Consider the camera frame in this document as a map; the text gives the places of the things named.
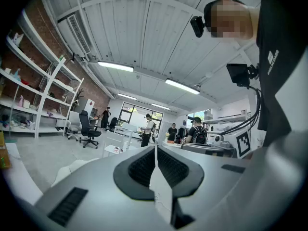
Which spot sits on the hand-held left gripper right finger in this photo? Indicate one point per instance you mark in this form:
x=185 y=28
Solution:
x=211 y=182

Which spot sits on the pink spray bottle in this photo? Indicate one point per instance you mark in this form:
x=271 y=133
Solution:
x=21 y=101

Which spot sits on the white storage box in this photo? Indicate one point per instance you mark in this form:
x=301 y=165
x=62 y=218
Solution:
x=26 y=104

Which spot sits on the green packet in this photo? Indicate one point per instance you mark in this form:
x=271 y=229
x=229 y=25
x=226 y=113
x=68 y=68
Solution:
x=3 y=161

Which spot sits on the ceiling tube light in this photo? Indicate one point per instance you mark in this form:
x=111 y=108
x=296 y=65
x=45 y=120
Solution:
x=183 y=86
x=160 y=106
x=115 y=66
x=127 y=96

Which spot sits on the white frame chair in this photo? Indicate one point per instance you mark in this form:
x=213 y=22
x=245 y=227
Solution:
x=127 y=135

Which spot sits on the person's head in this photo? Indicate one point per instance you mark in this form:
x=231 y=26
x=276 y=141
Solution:
x=228 y=18

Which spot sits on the small white side table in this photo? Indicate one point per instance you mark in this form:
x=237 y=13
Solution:
x=113 y=149

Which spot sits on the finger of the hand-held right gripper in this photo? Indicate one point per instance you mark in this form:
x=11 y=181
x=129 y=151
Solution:
x=204 y=149

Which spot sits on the black chest-mounted device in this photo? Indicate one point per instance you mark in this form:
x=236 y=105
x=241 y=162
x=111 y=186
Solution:
x=238 y=74

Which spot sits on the coat rack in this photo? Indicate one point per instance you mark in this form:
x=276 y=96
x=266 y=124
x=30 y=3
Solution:
x=79 y=97

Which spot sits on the white origami figure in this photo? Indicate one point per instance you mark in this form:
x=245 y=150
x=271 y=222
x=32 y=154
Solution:
x=18 y=38

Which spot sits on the black office chair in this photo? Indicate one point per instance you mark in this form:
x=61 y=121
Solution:
x=86 y=126

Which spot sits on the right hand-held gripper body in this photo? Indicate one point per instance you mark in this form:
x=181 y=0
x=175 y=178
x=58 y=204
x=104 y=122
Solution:
x=243 y=144

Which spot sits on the white air conditioner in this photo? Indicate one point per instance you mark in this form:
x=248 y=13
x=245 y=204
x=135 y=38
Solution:
x=74 y=35

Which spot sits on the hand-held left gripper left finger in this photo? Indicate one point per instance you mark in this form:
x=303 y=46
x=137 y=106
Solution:
x=96 y=189

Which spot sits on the white office chair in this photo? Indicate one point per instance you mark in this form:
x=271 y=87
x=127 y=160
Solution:
x=73 y=126

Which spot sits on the white cabinet with red diamond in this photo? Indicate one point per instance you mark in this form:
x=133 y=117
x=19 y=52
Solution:
x=86 y=106

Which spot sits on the black head-worn camera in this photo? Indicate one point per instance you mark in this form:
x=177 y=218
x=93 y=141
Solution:
x=197 y=26

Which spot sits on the white metal shelf unit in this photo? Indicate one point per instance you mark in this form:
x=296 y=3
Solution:
x=48 y=129

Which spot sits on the white wall shelf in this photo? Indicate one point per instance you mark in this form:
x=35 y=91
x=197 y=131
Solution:
x=228 y=119

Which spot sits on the black-framed window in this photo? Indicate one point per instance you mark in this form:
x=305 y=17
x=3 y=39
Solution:
x=134 y=114

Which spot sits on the person's black shirt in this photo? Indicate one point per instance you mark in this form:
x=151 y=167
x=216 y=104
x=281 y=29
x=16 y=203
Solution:
x=279 y=80

